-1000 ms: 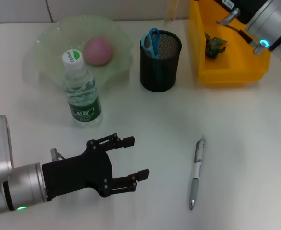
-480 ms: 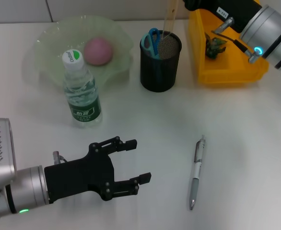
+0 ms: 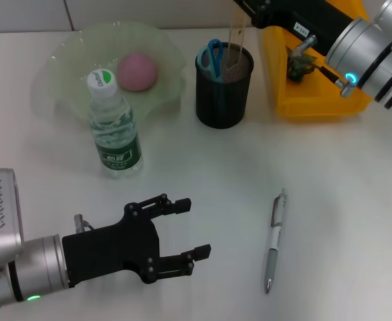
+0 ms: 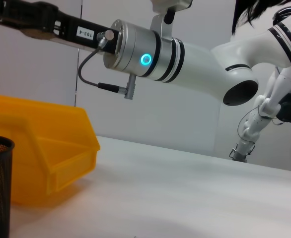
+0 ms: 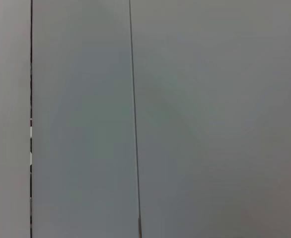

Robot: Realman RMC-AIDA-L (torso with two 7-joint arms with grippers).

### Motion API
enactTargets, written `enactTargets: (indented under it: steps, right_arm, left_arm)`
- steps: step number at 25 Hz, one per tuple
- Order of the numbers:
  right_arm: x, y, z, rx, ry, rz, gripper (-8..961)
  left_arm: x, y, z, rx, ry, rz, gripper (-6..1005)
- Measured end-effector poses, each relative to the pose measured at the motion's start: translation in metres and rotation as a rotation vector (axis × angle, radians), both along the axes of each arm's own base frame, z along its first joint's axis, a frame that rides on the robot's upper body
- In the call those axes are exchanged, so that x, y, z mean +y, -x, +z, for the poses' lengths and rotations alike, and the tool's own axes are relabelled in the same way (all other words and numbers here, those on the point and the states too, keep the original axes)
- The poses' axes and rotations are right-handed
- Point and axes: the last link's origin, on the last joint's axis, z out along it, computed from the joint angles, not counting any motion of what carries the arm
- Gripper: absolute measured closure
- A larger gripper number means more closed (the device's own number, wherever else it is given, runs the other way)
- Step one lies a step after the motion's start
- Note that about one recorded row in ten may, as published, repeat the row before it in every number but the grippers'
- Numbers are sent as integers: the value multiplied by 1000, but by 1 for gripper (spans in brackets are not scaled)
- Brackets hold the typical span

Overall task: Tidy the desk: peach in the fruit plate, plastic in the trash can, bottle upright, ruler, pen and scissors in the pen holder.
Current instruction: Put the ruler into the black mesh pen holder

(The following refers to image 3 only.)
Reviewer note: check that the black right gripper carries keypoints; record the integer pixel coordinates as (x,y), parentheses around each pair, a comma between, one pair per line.
(309,20)

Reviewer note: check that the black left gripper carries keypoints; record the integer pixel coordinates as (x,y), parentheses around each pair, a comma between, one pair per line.
(115,250)

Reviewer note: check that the clear plastic ruler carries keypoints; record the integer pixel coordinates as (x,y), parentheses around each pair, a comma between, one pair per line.
(237,43)

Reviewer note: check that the light blue scissors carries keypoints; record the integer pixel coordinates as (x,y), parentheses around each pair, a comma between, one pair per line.
(216,63)

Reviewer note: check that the green plastic wrapper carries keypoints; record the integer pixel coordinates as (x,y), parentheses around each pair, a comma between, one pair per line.
(298,68)

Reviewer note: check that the clear green label water bottle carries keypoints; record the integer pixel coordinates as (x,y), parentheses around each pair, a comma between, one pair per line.
(115,143)

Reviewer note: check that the pink peach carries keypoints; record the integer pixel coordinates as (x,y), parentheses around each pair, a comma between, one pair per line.
(136,72)

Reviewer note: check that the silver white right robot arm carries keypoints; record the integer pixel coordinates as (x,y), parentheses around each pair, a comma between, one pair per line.
(376,53)

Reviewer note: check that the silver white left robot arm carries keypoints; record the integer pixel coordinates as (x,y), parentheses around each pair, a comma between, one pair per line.
(38,267)

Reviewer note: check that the silver grey ballpoint pen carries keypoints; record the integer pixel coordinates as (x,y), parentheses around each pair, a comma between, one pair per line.
(272,261)

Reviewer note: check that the black mesh pen holder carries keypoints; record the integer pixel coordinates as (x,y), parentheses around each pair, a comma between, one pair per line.
(222,103)

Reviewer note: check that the green glass fruit plate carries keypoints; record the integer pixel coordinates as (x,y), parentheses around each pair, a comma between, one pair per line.
(65,67)

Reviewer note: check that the yellow plastic bin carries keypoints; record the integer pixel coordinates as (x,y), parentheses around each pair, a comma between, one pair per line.
(316,100)

